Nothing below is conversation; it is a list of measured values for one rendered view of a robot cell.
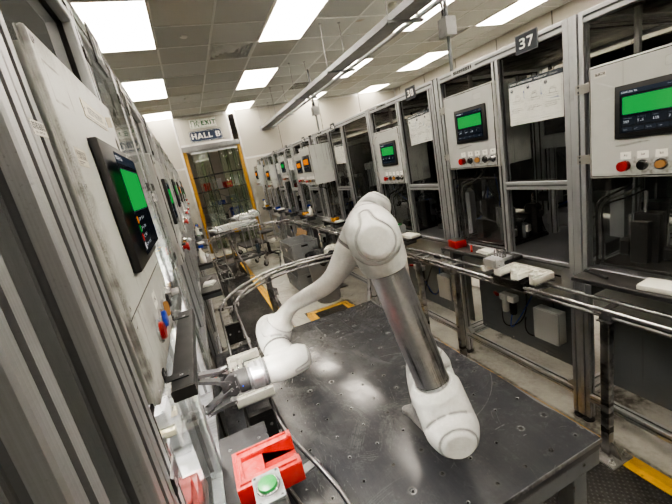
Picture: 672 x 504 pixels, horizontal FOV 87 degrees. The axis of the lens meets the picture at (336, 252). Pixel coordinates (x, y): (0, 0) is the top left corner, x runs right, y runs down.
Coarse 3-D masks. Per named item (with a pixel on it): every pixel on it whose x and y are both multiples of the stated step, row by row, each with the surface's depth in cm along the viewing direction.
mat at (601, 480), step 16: (624, 464) 168; (640, 464) 167; (592, 480) 164; (608, 480) 162; (624, 480) 161; (640, 480) 159; (656, 480) 158; (592, 496) 157; (608, 496) 156; (624, 496) 154; (640, 496) 153; (656, 496) 152
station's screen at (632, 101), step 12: (660, 84) 127; (624, 96) 138; (636, 96) 134; (648, 96) 131; (660, 96) 128; (624, 108) 139; (636, 108) 135; (648, 108) 132; (660, 108) 129; (624, 120) 140; (636, 120) 136; (648, 120) 133; (660, 120) 130; (624, 132) 141
